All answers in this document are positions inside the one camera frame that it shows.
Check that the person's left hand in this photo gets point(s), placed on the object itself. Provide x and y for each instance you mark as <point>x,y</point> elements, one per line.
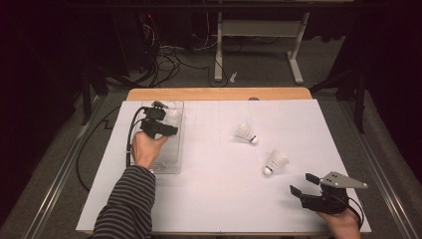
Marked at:
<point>144,151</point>

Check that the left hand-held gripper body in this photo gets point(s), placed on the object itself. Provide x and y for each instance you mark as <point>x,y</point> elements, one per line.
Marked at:
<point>152,127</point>

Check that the white table mat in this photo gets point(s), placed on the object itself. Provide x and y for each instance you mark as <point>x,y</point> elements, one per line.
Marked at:
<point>232,199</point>

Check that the clear plastic tray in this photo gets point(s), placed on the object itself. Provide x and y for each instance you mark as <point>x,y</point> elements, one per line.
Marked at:
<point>172,149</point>

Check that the person's right hand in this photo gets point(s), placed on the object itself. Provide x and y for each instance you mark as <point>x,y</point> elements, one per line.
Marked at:
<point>343,225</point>

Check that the black equipment tower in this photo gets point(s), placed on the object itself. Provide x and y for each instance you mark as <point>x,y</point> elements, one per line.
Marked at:
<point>132,40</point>

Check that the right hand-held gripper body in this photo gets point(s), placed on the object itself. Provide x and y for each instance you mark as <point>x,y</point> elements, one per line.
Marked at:
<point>328,202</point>

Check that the aluminium floor rail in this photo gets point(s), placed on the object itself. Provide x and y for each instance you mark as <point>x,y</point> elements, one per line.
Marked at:
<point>386,191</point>
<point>61,179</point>

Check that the white metal desk frame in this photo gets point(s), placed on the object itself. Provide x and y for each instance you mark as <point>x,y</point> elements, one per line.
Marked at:
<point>262,28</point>

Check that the small white floor object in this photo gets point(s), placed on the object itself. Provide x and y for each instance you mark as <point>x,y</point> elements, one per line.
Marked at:
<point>234,77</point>

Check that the wooden table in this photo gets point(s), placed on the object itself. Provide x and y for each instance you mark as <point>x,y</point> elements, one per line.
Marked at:
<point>215,94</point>

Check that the black metal stand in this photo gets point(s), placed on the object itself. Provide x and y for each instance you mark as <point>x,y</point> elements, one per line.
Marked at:
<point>86,106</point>
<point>360,109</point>

